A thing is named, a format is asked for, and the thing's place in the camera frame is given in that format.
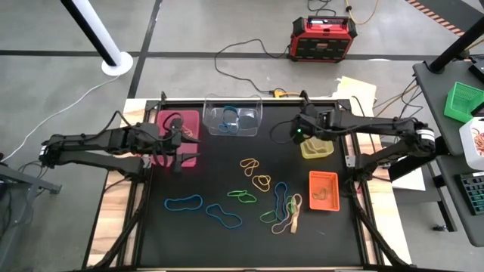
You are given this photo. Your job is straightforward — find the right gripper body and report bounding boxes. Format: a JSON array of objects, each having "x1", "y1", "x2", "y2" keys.
[{"x1": 290, "y1": 105, "x2": 336, "y2": 145}]

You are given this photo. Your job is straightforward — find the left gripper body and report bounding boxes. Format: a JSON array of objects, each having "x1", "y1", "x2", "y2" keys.
[{"x1": 147, "y1": 117, "x2": 183, "y2": 174}]

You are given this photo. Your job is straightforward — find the blue rubber band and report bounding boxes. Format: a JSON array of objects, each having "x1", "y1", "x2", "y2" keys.
[
  {"x1": 205, "y1": 203, "x2": 244, "y2": 230},
  {"x1": 222, "y1": 105, "x2": 239, "y2": 122},
  {"x1": 217, "y1": 119, "x2": 242, "y2": 136},
  {"x1": 274, "y1": 181, "x2": 289, "y2": 222},
  {"x1": 163, "y1": 194, "x2": 204, "y2": 212}
]

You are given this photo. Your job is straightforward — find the green rubber band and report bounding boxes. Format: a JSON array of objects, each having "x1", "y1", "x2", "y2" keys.
[
  {"x1": 259, "y1": 209, "x2": 279, "y2": 224},
  {"x1": 285, "y1": 194, "x2": 298, "y2": 215},
  {"x1": 226, "y1": 189, "x2": 258, "y2": 204}
]

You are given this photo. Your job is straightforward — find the orange rubber bands bundle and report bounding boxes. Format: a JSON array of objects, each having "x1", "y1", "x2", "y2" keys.
[{"x1": 472, "y1": 128, "x2": 484, "y2": 154}]

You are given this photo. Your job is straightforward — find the pink plastic basket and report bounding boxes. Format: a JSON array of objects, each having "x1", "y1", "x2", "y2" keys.
[{"x1": 154, "y1": 109, "x2": 200, "y2": 168}]

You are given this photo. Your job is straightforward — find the yellow plastic basket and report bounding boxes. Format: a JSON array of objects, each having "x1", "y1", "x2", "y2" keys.
[{"x1": 300, "y1": 135, "x2": 335, "y2": 160}]

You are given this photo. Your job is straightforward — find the yellow power plug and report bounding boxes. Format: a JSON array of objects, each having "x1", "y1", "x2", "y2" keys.
[{"x1": 272, "y1": 88, "x2": 302, "y2": 98}]

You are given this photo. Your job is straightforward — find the beige paper sheets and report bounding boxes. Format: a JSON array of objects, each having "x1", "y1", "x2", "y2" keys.
[{"x1": 332, "y1": 76, "x2": 378, "y2": 114}]

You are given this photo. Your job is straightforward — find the clear plastic basket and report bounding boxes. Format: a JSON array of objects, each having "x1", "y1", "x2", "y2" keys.
[{"x1": 203, "y1": 93, "x2": 263, "y2": 138}]

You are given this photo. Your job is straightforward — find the orange plastic basket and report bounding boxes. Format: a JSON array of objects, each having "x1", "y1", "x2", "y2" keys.
[{"x1": 309, "y1": 170, "x2": 341, "y2": 212}]

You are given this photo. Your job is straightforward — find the red portable power station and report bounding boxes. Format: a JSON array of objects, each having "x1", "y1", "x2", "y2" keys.
[{"x1": 289, "y1": 15, "x2": 358, "y2": 63}]

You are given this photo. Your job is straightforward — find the white board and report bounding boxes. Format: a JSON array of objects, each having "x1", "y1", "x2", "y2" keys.
[{"x1": 391, "y1": 165, "x2": 427, "y2": 192}]

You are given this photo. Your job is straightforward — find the white floor stand pole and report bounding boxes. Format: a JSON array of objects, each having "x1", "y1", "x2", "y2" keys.
[{"x1": 60, "y1": 0, "x2": 134, "y2": 77}]

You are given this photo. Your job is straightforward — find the grey side table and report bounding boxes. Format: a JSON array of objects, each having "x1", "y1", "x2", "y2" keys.
[{"x1": 411, "y1": 60, "x2": 484, "y2": 247}]

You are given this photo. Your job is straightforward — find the green plastic basket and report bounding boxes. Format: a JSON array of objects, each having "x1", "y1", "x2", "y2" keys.
[{"x1": 443, "y1": 81, "x2": 484, "y2": 124}]

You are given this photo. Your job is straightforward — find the white plastic container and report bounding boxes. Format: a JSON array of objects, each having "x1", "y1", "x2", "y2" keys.
[{"x1": 458, "y1": 116, "x2": 484, "y2": 171}]

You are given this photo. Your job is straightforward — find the grey metal table leg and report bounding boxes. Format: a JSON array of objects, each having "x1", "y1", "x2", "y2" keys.
[{"x1": 0, "y1": 162, "x2": 62, "y2": 272}]

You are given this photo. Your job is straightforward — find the black stand pole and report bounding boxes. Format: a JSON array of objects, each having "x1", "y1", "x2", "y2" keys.
[{"x1": 429, "y1": 17, "x2": 484, "y2": 73}]

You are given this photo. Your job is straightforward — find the black keyboard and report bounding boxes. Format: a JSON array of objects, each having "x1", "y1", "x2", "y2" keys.
[{"x1": 459, "y1": 172, "x2": 484, "y2": 216}]

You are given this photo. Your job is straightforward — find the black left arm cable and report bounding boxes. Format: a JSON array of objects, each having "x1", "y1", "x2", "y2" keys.
[{"x1": 96, "y1": 110, "x2": 185, "y2": 133}]

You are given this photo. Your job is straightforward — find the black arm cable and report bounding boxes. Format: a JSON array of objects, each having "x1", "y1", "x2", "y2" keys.
[
  {"x1": 269, "y1": 119, "x2": 300, "y2": 145},
  {"x1": 96, "y1": 110, "x2": 185, "y2": 133}
]

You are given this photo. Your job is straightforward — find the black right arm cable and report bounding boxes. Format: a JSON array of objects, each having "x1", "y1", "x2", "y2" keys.
[{"x1": 269, "y1": 119, "x2": 300, "y2": 145}]

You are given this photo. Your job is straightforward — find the black aluminium rig frame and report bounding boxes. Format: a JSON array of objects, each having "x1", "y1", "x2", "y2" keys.
[{"x1": 81, "y1": 90, "x2": 413, "y2": 272}]

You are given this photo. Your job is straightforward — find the black power cable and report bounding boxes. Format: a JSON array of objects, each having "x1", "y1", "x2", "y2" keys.
[{"x1": 214, "y1": 38, "x2": 292, "y2": 94}]

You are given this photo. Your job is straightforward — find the black floor cables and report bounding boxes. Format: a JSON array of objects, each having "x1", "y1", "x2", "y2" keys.
[{"x1": 374, "y1": 78, "x2": 425, "y2": 119}]

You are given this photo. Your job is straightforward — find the white floor cable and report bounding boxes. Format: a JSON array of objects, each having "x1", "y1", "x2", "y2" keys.
[{"x1": 0, "y1": 74, "x2": 120, "y2": 163}]

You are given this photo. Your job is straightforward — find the black floor cable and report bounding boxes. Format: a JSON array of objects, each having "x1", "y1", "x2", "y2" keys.
[{"x1": 306, "y1": 0, "x2": 338, "y2": 17}]

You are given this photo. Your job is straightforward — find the orange extension cord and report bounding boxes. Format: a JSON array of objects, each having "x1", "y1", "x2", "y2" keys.
[{"x1": 344, "y1": 0, "x2": 379, "y2": 26}]

